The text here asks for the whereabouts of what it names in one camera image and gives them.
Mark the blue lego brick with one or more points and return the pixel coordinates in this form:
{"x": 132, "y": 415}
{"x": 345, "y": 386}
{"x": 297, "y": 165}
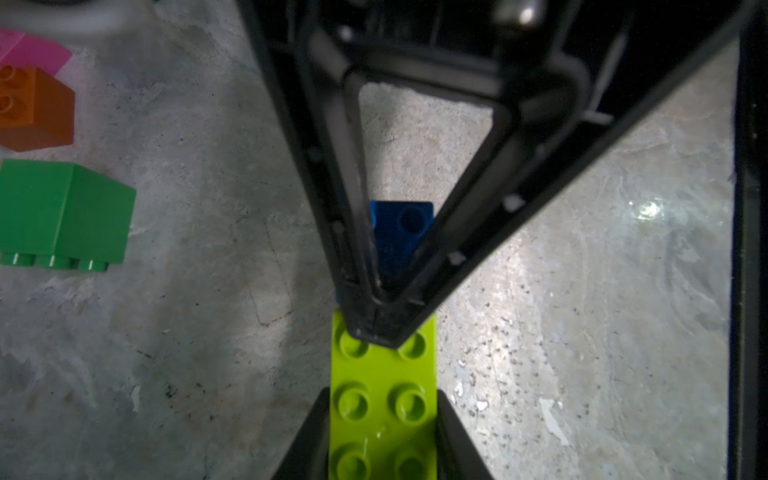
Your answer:
{"x": 398, "y": 227}

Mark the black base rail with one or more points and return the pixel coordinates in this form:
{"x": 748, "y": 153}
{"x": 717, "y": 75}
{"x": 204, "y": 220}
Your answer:
{"x": 747, "y": 424}

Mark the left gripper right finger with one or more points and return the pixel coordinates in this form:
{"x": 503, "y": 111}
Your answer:
{"x": 457, "y": 456}

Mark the orange lego brick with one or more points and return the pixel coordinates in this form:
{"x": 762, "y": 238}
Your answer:
{"x": 37, "y": 110}

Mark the small magenta lego brick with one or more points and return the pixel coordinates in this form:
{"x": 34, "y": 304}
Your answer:
{"x": 22, "y": 50}

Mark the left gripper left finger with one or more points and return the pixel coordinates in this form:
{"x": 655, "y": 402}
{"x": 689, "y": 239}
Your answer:
{"x": 307, "y": 456}

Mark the lime green long lego brick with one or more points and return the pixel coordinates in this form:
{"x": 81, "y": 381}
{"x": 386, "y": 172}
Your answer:
{"x": 383, "y": 406}

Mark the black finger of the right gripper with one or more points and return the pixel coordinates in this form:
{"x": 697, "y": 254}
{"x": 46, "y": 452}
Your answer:
{"x": 486, "y": 109}

